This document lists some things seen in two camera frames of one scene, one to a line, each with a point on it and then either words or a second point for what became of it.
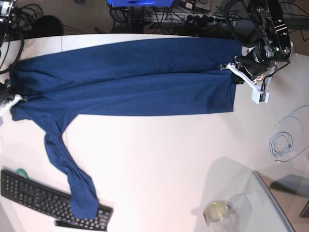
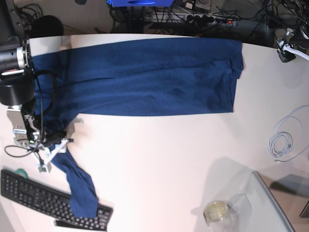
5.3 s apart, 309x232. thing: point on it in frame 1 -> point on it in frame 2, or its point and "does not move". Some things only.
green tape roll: x=20 y=170 does not move
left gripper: x=7 y=93 -> x=54 y=138
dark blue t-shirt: x=168 y=76 does not move
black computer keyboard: x=50 y=203 does not move
